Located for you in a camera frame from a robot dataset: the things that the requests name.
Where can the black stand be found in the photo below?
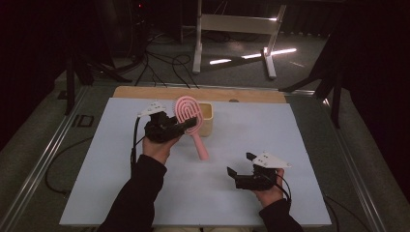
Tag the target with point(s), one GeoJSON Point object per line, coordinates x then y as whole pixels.
{"type": "Point", "coordinates": [335, 96]}
{"type": "Point", "coordinates": [70, 87]}

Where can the pale blue table mat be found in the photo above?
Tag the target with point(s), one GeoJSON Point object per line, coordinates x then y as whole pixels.
{"type": "Point", "coordinates": [241, 129]}

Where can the person's right hand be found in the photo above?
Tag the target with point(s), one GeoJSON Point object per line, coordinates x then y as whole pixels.
{"type": "Point", "coordinates": [272, 195]}

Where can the metal floor rail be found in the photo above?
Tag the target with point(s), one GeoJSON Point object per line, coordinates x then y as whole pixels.
{"type": "Point", "coordinates": [38, 167]}
{"type": "Point", "coordinates": [357, 180]}

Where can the white metal stand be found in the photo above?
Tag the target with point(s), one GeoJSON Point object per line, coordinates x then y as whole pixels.
{"type": "Point", "coordinates": [238, 24]}

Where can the pink hairbrush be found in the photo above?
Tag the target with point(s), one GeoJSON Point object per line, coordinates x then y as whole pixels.
{"type": "Point", "coordinates": [201, 150]}

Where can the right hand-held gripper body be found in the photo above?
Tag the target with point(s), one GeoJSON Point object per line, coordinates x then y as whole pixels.
{"type": "Point", "coordinates": [257, 180]}

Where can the person's left hand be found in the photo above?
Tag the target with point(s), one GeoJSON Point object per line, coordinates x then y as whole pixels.
{"type": "Point", "coordinates": [156, 150]}

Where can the cream container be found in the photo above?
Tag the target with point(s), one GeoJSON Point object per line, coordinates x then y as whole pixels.
{"type": "Point", "coordinates": [208, 124]}

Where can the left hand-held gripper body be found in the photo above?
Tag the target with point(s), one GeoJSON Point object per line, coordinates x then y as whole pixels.
{"type": "Point", "coordinates": [161, 129]}

